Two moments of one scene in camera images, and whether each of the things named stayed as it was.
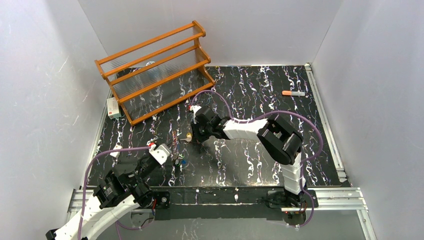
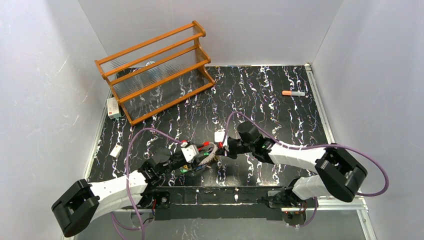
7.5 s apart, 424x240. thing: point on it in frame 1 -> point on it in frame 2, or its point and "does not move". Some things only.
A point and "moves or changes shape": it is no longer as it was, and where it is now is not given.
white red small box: (113, 109) does not move
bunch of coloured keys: (176, 156) moves or changes shape
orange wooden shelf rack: (152, 75) does not move
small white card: (115, 154) does not move
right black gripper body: (197, 131) -> (228, 148)
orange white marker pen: (293, 93) does not move
